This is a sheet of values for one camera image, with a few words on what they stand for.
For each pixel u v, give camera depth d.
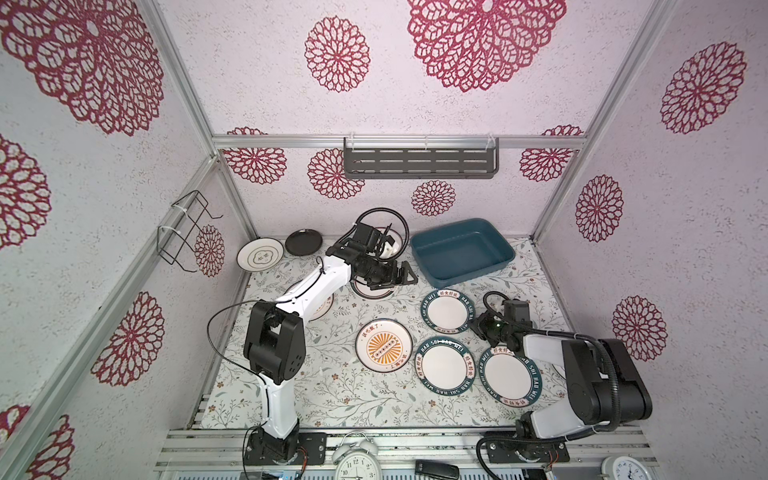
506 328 0.79
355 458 0.69
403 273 0.76
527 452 0.69
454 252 1.20
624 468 0.68
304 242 1.17
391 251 0.81
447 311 0.98
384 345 0.92
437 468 0.68
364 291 1.03
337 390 0.83
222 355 0.49
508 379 0.84
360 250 0.69
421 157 0.98
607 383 0.52
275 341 0.49
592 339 0.49
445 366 0.89
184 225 0.79
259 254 1.16
